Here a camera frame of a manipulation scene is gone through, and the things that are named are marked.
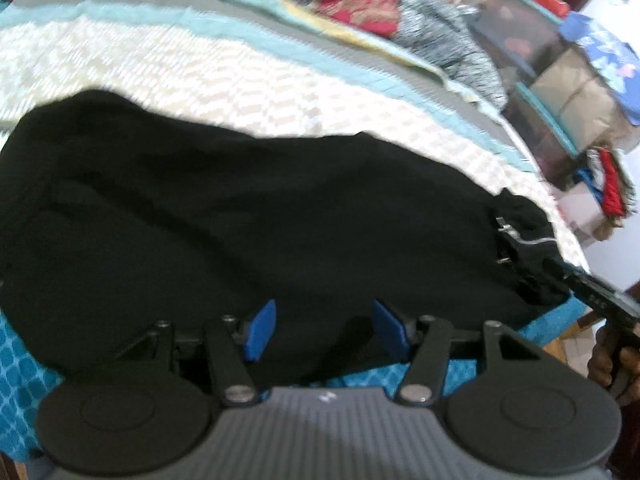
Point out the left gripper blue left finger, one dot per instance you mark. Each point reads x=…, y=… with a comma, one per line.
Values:
x=230, y=344

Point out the clear plastic storage drawers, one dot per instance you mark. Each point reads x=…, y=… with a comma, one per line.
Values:
x=522, y=39

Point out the beige cloth bag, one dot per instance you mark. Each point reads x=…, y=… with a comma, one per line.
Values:
x=583, y=104

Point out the right hand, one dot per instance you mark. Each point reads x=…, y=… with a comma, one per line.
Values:
x=602, y=363

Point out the black pants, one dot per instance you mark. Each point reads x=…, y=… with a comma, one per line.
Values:
x=114, y=218

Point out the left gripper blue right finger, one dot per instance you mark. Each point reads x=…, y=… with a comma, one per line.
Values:
x=423, y=343

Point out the pile of folded clothes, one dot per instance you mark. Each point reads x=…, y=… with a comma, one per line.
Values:
x=609, y=181

